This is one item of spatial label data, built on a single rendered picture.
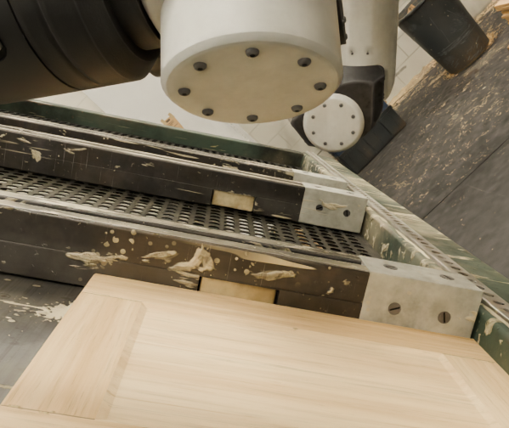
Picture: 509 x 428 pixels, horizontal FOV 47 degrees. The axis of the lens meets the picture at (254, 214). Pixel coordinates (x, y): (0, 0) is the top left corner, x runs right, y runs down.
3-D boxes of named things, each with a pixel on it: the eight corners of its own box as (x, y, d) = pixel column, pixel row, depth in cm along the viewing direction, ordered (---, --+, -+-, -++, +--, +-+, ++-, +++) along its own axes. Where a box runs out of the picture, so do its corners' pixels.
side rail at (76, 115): (297, 183, 212) (303, 154, 210) (-13, 124, 203) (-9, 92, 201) (295, 180, 220) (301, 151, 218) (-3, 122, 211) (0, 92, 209)
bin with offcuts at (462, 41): (507, 31, 451) (451, -31, 440) (457, 81, 460) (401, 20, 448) (481, 35, 501) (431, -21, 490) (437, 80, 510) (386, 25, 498)
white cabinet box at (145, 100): (328, 219, 461) (130, 29, 424) (276, 270, 470) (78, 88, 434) (319, 202, 520) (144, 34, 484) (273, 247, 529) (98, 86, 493)
